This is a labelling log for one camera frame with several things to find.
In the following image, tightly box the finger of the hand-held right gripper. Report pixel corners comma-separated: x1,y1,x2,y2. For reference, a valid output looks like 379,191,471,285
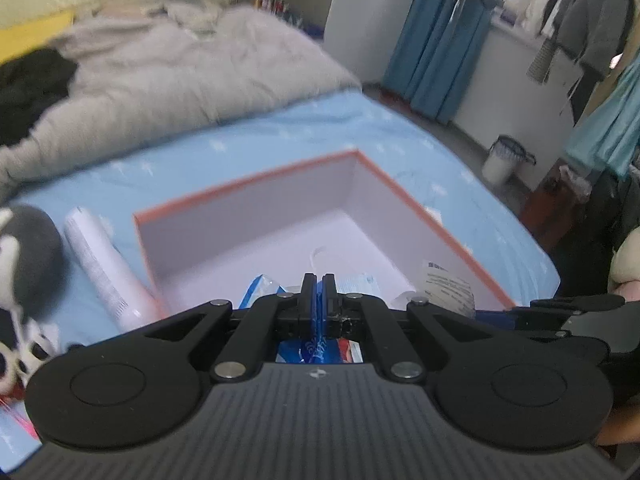
477,294,626,333

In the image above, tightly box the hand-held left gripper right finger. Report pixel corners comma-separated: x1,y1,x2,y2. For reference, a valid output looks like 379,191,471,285
322,272,506,383

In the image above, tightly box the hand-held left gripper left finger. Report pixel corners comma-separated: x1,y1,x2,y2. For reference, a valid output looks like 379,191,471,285
127,272,317,383

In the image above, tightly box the blue and white packet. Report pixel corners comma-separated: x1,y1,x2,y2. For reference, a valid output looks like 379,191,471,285
239,272,383,366

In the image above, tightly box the clear printed packet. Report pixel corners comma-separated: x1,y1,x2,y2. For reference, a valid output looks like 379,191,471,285
419,259,476,318

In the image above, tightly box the orange cardboard box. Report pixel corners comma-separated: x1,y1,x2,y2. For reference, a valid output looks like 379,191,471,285
132,149,516,321

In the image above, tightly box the small panda plush toy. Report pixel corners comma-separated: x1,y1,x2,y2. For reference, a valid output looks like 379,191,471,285
0,320,58,398

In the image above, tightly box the red snack packet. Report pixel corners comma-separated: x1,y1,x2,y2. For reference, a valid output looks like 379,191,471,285
0,394,40,438

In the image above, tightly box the person's right forearm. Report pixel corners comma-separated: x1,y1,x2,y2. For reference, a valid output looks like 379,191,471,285
592,402,640,447

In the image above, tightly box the pale pink cloth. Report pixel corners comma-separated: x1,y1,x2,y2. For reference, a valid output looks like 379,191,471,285
606,227,640,301

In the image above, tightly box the white trash bin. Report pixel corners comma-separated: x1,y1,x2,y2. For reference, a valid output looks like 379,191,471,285
481,135,537,186

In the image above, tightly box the blue star-print bed sheet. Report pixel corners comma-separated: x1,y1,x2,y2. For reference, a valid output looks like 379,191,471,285
0,89,561,466

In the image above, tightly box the teal hanging garment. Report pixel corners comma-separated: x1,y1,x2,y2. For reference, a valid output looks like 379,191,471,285
564,55,640,181

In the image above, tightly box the white spray bottle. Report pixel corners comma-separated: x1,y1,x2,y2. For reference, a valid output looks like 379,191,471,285
64,206,168,333

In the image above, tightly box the grey duvet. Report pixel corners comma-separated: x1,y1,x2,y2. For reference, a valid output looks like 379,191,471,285
0,2,362,191

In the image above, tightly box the grey penguin plush toy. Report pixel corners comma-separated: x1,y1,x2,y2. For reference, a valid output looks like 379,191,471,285
0,204,68,311

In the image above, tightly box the blue curtain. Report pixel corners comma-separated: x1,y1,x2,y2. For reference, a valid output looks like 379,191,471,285
382,0,518,126

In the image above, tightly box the grey hanging jacket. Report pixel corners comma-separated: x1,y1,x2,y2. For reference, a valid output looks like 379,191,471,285
527,0,633,83

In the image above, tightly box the row of small bottles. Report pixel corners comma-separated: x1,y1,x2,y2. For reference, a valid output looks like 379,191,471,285
252,0,293,16

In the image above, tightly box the black clothing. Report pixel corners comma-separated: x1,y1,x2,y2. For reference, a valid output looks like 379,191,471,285
0,49,80,148

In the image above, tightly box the yellow pillow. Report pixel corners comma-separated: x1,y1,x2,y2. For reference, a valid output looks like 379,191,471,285
0,10,76,63

